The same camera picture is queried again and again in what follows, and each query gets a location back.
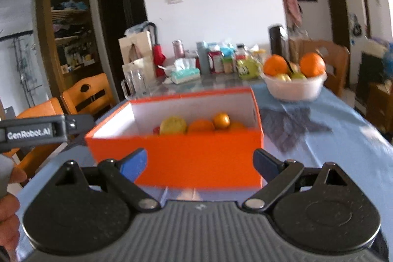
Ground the red cherry tomato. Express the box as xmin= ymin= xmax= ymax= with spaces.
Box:
xmin=153 ymin=126 xmax=160 ymax=134

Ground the yellow pear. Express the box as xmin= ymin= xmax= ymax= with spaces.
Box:
xmin=159 ymin=116 xmax=187 ymax=135

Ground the small orange kumquat front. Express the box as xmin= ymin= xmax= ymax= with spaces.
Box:
xmin=212 ymin=112 xmax=230 ymax=130

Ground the large orange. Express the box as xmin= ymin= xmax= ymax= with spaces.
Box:
xmin=187 ymin=119 xmax=215 ymax=132

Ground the person's left hand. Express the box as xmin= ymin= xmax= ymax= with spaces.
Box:
xmin=1 ymin=154 xmax=27 ymax=255

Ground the near left wooden chair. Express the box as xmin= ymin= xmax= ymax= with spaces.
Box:
xmin=3 ymin=98 xmax=64 ymax=186

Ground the orange cardboard box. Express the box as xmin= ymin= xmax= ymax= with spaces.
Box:
xmin=85 ymin=87 xmax=264 ymax=190

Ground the small orange behind front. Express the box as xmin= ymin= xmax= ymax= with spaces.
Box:
xmin=228 ymin=121 xmax=247 ymax=130

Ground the blue tablecloth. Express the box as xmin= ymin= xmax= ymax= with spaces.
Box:
xmin=14 ymin=83 xmax=393 ymax=250

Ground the far left wooden chair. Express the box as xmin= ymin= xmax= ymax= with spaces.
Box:
xmin=61 ymin=73 xmax=116 ymax=119

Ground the glass mug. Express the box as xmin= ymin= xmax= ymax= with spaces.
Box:
xmin=121 ymin=69 xmax=151 ymax=100

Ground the white fruit bowl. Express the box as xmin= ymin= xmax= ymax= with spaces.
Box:
xmin=262 ymin=72 xmax=327 ymax=102

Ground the wooden shelf cabinet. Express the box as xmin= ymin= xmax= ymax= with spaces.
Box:
xmin=37 ymin=0 xmax=103 ymax=98

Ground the left orange in bowl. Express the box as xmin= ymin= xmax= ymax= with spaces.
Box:
xmin=263 ymin=55 xmax=289 ymax=77

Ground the orange in bowl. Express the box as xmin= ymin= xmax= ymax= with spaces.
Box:
xmin=263 ymin=55 xmax=289 ymax=77
xmin=299 ymin=53 xmax=326 ymax=78

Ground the yellow green box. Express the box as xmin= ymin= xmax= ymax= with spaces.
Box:
xmin=237 ymin=58 xmax=260 ymax=81

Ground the right orange in bowl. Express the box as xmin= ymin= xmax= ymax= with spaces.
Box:
xmin=299 ymin=53 xmax=326 ymax=78

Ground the tissue pack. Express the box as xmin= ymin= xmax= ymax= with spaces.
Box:
xmin=170 ymin=58 xmax=200 ymax=84

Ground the red umbrella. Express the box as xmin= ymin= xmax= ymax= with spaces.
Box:
xmin=143 ymin=22 xmax=167 ymax=77

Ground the paper shopping bag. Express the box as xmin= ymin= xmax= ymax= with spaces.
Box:
xmin=119 ymin=30 xmax=156 ymax=84

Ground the white pill bottle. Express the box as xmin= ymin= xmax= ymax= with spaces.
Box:
xmin=235 ymin=44 xmax=248 ymax=62

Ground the black thermos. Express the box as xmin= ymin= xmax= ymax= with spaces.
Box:
xmin=268 ymin=25 xmax=287 ymax=58

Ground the pink thermos bottle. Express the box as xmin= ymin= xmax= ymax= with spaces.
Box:
xmin=172 ymin=39 xmax=185 ymax=59

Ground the grey bottle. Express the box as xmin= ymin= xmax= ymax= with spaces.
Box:
xmin=196 ymin=41 xmax=211 ymax=75

